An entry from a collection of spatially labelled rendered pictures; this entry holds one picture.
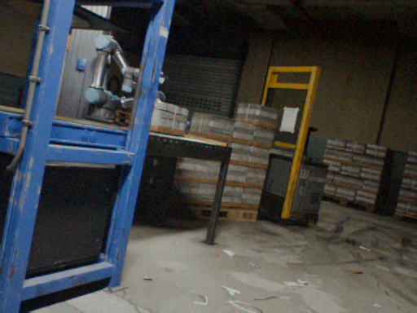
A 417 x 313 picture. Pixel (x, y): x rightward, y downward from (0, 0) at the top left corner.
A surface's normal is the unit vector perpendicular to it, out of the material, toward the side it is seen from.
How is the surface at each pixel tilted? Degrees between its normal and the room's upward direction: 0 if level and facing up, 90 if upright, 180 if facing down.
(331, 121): 90
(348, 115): 90
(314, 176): 90
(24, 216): 90
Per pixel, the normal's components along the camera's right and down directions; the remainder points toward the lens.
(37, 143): 0.84, 0.20
